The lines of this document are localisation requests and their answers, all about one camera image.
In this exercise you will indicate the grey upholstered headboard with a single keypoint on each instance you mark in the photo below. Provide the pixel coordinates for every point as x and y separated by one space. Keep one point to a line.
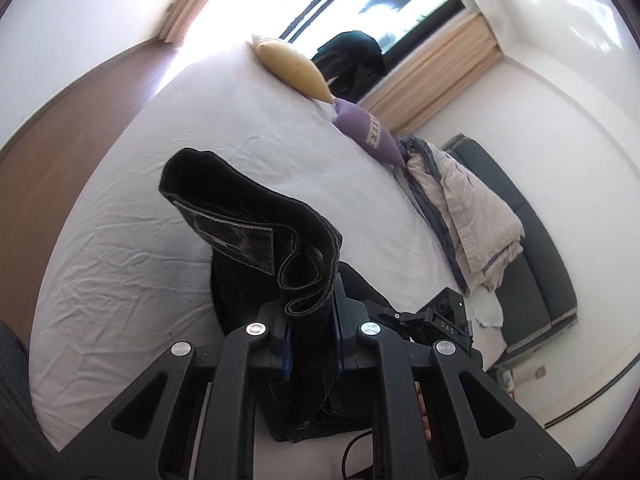
540 260

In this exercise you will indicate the person's right hand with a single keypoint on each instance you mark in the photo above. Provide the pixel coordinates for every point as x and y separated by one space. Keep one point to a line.
426 417

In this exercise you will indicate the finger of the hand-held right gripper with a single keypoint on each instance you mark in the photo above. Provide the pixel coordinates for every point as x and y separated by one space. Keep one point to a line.
400 317

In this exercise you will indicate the black bag on windowsill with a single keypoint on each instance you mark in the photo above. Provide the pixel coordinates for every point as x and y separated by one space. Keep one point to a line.
350 60

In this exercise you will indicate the black pants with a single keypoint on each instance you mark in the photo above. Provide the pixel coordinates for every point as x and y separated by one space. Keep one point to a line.
240 200

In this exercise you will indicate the white pillow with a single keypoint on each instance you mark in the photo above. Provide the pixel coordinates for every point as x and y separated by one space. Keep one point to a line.
485 310

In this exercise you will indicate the grey cloth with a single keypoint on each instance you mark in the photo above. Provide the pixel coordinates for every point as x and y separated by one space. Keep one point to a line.
20 410

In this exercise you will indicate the yellow pillow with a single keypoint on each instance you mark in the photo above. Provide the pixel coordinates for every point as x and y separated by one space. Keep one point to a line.
290 65

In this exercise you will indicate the beige and grey duvet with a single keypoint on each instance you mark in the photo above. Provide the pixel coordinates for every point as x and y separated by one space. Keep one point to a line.
470 210

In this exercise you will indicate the purple patterned pillow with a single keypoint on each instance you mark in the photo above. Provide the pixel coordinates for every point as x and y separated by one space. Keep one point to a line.
367 132

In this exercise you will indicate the beige curtain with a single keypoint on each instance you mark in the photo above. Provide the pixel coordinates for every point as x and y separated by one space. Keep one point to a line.
200 5
435 70

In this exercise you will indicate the black sliding door frame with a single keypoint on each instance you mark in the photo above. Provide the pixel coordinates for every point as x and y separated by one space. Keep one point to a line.
440 10

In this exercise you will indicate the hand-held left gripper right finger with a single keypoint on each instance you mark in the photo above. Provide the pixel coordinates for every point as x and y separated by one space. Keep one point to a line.
341 347

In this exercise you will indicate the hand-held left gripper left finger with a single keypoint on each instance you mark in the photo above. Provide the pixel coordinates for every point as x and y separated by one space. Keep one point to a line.
286 355

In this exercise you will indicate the bed with white sheet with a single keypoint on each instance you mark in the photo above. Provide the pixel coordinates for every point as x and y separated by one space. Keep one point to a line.
150 260

